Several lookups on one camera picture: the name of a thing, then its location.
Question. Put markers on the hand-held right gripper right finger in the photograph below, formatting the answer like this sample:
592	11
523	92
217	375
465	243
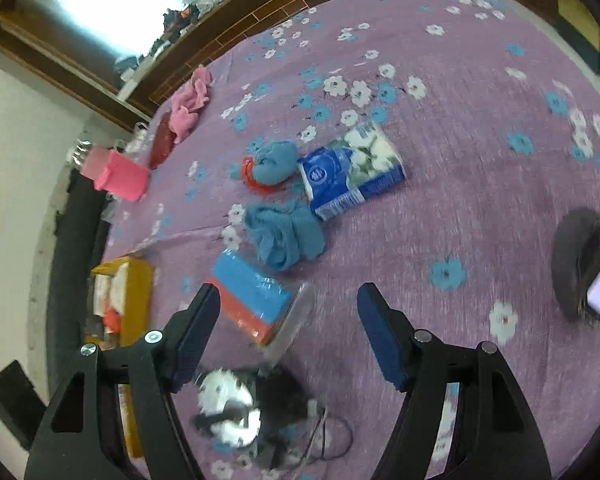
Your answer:
380	340

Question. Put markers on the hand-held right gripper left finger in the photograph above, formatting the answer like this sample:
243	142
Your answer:
195	340

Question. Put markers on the blue and orange cloth packet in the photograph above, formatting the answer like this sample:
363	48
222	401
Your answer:
250	290

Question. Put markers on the small black white fan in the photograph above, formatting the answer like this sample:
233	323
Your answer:
225	395

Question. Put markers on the yellow box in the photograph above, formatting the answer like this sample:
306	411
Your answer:
140	285

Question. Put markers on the blue crumpled cloth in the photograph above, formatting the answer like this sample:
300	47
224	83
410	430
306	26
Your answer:
280	235

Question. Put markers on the purple floral blanket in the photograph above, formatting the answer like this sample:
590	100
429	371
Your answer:
455	185

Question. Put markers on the blue tissue packet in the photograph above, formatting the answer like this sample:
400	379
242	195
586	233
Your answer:
330	175

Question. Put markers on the pink plastic container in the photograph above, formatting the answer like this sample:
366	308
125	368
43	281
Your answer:
122	175

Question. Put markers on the black box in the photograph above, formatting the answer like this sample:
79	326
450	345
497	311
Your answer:
15	400

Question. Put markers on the blue cloth ball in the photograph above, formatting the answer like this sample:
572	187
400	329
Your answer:
277	162

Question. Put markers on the dark red pouch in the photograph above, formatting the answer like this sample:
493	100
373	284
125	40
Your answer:
161	145

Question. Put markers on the pink cloth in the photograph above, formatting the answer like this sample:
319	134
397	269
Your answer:
187	110

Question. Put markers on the wooden headboard with mirror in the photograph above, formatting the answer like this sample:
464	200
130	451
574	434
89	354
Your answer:
220	25

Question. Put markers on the gold and blue cabinet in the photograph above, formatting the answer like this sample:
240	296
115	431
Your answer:
580	15

